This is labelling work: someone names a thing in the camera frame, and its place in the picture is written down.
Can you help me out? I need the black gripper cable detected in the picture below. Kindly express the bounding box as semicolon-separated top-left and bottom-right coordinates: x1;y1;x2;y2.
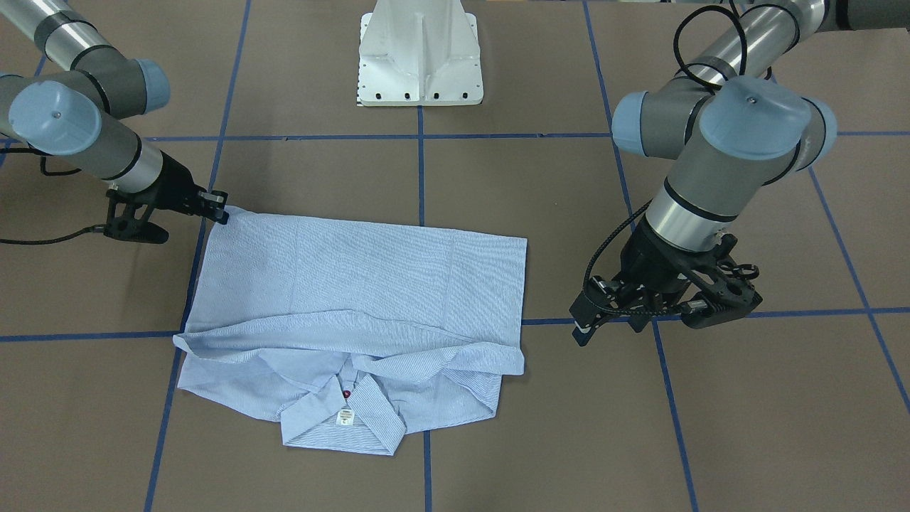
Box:
0;135;107;247
582;0;783;335

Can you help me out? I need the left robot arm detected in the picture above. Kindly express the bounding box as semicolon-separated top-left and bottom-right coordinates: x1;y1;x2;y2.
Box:
569;1;908;346

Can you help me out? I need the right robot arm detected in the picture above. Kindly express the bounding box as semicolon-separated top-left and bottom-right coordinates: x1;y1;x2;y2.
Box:
1;1;230;244

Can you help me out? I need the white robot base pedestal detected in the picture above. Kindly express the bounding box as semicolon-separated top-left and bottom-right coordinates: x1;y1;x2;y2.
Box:
355;1;484;107

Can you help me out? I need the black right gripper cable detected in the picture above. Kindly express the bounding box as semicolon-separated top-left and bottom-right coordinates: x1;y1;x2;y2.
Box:
0;135;107;247

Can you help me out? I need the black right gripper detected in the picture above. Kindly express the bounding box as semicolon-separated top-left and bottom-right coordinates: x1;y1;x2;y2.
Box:
104;153;230;244

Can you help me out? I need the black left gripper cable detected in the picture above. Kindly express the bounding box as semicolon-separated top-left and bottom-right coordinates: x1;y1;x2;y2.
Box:
582;0;783;335

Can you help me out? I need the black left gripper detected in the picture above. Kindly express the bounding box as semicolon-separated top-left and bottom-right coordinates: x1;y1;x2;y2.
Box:
571;220;763;347

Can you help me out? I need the blue striped button shirt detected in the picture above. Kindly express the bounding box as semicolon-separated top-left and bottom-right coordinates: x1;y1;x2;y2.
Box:
173;206;528;456

